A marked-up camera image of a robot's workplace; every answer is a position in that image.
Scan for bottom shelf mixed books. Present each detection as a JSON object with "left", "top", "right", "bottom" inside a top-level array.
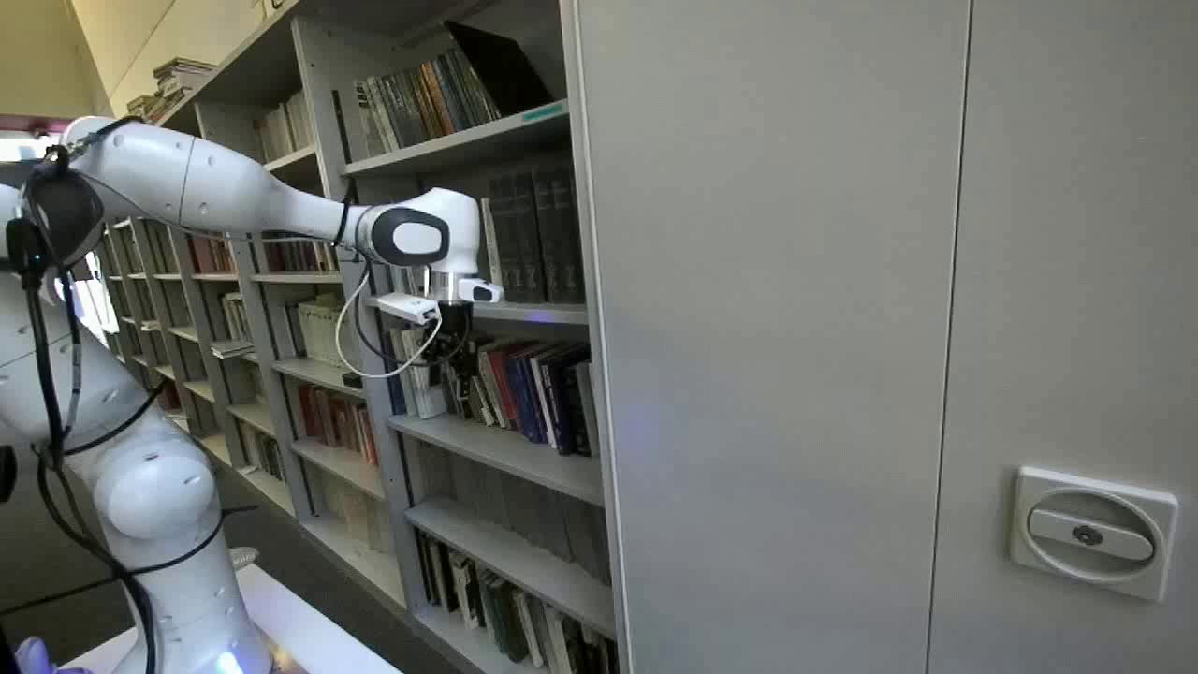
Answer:
[{"left": 414, "top": 507, "right": 624, "bottom": 674}]

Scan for grey cabinet side panel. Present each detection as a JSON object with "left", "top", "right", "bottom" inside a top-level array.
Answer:
[{"left": 564, "top": 0, "right": 1198, "bottom": 674}]

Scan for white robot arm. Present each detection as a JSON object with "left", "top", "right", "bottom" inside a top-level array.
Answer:
[{"left": 0, "top": 115, "right": 479, "bottom": 674}]

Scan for round cabinet lock handle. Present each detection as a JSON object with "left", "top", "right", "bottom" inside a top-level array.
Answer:
[{"left": 1006, "top": 462, "right": 1179, "bottom": 603}]

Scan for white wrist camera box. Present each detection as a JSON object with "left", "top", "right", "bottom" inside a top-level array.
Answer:
[{"left": 374, "top": 290, "right": 443, "bottom": 325}]

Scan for colourful books middle shelf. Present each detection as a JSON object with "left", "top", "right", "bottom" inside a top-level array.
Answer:
[{"left": 388, "top": 330, "right": 599, "bottom": 455}]

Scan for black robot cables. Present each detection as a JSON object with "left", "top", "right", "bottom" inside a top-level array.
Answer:
[{"left": 5, "top": 144, "right": 173, "bottom": 674}]

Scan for row of dark books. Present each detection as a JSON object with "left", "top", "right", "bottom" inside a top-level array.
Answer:
[{"left": 479, "top": 160, "right": 583, "bottom": 303}]

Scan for grey books lower shelf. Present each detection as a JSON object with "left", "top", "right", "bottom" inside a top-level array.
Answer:
[{"left": 450, "top": 455, "right": 610, "bottom": 581}]

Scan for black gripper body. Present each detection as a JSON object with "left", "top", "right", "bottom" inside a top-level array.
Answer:
[{"left": 427, "top": 303, "right": 477, "bottom": 369}]

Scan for left grey bookshelf unit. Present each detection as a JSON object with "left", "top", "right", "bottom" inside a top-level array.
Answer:
[{"left": 105, "top": 3, "right": 403, "bottom": 606}]

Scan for grey metal bookshelf unit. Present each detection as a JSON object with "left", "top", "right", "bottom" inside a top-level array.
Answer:
[{"left": 302, "top": 0, "right": 606, "bottom": 674}]

